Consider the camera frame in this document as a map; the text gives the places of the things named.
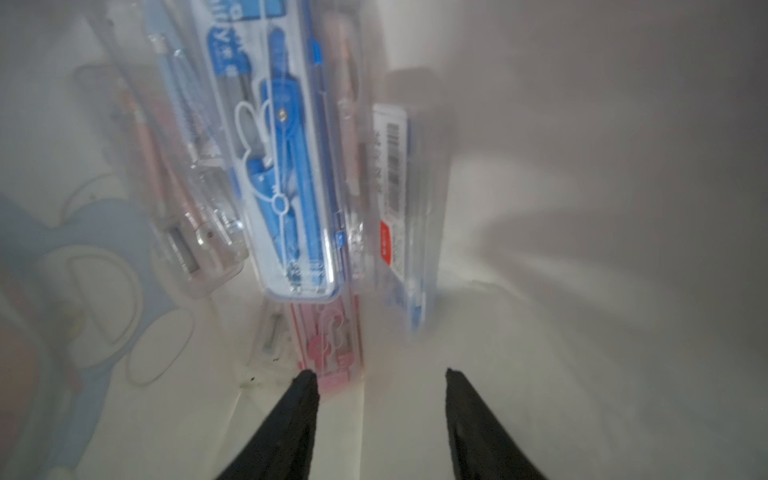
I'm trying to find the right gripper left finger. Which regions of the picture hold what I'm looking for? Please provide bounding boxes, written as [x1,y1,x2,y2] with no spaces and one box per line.
[218,370,320,480]

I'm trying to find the white canvas bag blue handles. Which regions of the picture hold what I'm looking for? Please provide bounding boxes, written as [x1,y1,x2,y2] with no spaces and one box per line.
[1,1,767,479]

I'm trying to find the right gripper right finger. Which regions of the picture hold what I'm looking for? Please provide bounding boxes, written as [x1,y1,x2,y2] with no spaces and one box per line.
[445,369,545,480]

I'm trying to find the clear pink compass set case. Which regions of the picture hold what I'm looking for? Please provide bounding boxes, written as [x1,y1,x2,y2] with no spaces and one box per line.
[74,1,248,297]

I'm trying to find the clear compass case with barcode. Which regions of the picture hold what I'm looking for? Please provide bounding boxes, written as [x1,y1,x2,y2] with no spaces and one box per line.
[370,67,455,335]

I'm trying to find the clear blue compass set case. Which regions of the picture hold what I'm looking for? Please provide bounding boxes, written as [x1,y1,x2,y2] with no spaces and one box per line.
[190,1,345,303]

